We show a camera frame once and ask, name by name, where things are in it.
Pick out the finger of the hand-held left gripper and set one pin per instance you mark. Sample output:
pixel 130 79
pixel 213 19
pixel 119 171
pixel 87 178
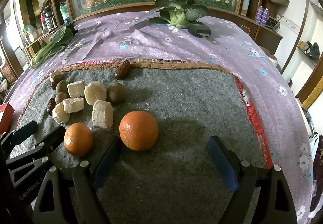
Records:
pixel 24 131
pixel 51 139

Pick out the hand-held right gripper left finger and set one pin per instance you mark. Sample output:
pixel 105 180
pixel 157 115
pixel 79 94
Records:
pixel 106 165

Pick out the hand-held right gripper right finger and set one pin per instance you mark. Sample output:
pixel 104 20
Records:
pixel 223 165

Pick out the red box with white inside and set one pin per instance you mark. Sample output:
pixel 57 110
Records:
pixel 5 115

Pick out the small orange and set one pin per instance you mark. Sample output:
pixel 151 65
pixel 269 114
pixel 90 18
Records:
pixel 78 139

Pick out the cream banana chunk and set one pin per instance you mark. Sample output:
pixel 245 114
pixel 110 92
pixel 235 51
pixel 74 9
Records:
pixel 75 88
pixel 102 114
pixel 60 112
pixel 55 76
pixel 95 92
pixel 73 105

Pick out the red date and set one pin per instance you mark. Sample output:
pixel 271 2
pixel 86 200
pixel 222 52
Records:
pixel 123 69
pixel 54 84
pixel 51 107

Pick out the large orange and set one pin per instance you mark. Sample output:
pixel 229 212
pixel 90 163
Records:
pixel 138 130

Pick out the small brown kiwi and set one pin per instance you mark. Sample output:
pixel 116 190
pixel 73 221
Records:
pixel 60 97
pixel 116 92
pixel 61 86

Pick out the grey felt mat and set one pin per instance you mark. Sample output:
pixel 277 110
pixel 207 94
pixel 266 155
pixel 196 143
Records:
pixel 176 102

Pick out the long bok choy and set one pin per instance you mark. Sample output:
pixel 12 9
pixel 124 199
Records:
pixel 50 45

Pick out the dark patterned cloth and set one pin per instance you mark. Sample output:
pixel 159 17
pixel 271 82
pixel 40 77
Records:
pixel 318 163

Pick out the green plastic bag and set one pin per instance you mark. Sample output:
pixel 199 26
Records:
pixel 28 28

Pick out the pink bottle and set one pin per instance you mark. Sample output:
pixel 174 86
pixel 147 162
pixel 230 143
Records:
pixel 42 21

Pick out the black thermos flask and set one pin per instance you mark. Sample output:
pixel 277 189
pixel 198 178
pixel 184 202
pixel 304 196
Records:
pixel 49 18

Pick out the brown round stool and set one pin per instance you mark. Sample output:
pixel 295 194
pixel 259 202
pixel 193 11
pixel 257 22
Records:
pixel 270 57

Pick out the green label bottle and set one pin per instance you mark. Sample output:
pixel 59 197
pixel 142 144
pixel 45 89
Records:
pixel 64 13

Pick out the purple floral tablecloth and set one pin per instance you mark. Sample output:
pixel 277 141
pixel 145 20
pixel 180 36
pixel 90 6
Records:
pixel 156 42

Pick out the black power adapter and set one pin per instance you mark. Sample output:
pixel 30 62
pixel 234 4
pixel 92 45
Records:
pixel 199 29

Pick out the wooden side cabinet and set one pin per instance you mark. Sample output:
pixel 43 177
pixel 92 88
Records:
pixel 267 34

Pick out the purple spray can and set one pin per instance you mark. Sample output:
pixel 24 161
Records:
pixel 260 14
pixel 265 16

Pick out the rosette bok choy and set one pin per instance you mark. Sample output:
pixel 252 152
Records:
pixel 179 10

